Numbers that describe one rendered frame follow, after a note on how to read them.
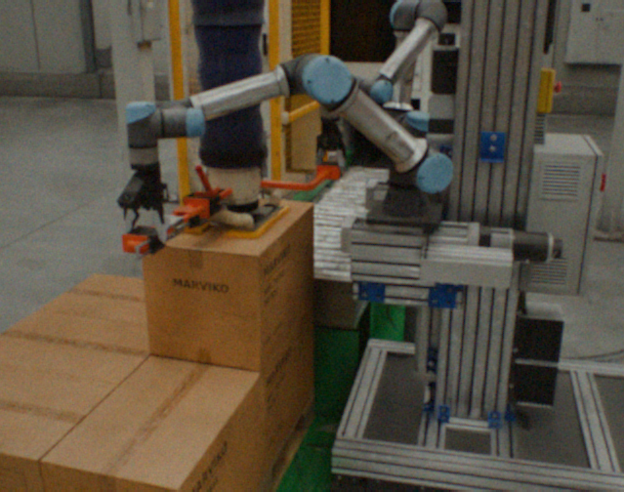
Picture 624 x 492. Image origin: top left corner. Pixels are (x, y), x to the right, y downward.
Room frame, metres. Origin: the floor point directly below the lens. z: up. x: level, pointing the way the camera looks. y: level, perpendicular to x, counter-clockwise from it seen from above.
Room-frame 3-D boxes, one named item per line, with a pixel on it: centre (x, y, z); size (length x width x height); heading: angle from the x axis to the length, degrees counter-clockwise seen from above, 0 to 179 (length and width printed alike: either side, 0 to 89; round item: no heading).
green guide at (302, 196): (4.23, -0.02, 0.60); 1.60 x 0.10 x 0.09; 163
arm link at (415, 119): (2.62, -0.41, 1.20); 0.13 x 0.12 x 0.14; 38
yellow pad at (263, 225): (2.30, 0.17, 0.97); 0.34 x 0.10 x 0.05; 163
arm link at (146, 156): (1.77, 0.43, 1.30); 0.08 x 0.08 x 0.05
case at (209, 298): (2.32, 0.26, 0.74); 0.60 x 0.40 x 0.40; 163
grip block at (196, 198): (2.08, 0.34, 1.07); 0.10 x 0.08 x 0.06; 73
